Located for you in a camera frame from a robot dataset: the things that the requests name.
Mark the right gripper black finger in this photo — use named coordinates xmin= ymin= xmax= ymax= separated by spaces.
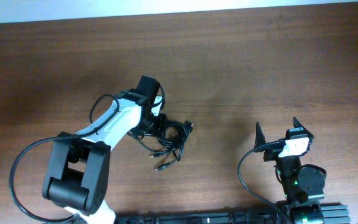
xmin=254 ymin=122 xmax=266 ymax=152
xmin=292 ymin=117 xmax=314 ymax=139

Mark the black usb cable bundle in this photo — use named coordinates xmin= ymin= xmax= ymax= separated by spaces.
xmin=127 ymin=120 xmax=195 ymax=172

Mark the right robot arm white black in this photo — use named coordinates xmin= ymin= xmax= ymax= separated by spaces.
xmin=255 ymin=118 xmax=327 ymax=223

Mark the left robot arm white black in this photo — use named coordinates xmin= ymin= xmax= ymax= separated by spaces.
xmin=42 ymin=89 xmax=165 ymax=223

